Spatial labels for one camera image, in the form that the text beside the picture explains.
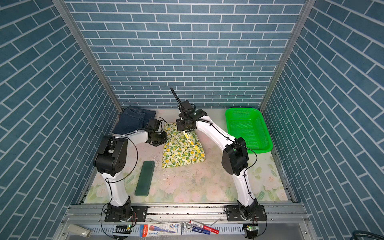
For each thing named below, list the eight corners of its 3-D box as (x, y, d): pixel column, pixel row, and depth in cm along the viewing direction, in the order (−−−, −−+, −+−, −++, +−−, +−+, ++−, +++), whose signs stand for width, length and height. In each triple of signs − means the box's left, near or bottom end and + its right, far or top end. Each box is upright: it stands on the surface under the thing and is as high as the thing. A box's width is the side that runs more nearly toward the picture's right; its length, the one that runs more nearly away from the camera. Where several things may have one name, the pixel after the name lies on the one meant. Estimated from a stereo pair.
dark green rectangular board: (135, 196, 81) (134, 195, 79) (143, 162, 93) (142, 161, 92) (148, 196, 81) (147, 195, 79) (155, 162, 94) (154, 161, 92)
